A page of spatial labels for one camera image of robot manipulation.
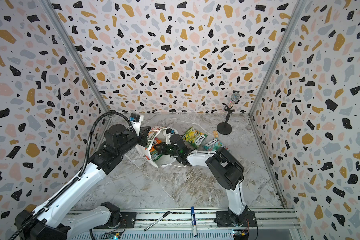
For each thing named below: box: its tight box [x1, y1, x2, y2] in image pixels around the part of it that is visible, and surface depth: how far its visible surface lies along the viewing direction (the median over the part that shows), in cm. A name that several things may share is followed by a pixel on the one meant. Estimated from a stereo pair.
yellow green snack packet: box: [183, 126, 208, 148], surface depth 108 cm
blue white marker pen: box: [191, 206, 198, 237], surface depth 74 cm
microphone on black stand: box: [216, 92, 241, 135], surface depth 112 cm
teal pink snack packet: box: [204, 138, 230, 152], surface depth 102 cm
